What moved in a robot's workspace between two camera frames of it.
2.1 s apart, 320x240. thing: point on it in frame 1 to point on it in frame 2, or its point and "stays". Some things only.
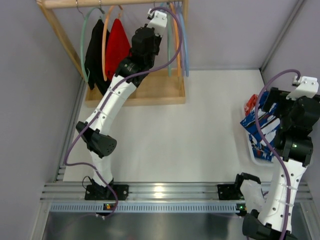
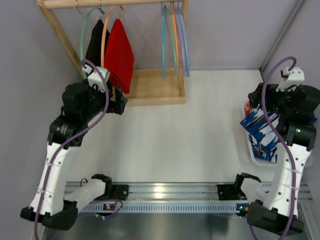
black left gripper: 152,41 to 119,104
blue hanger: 169,43 to 163,38
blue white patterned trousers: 269,125 stays
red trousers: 117,47 stays
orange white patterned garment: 250,104 stays
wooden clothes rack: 158,87 stays
